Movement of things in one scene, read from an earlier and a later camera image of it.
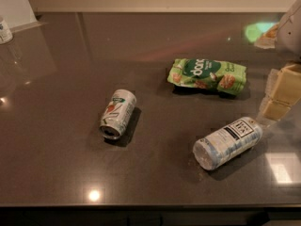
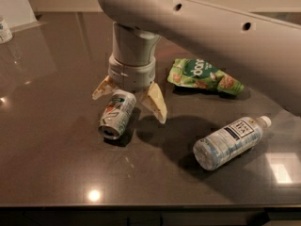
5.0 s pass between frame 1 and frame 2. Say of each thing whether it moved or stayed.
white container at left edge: stayed
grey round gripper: moved
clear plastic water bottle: stayed
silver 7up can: stayed
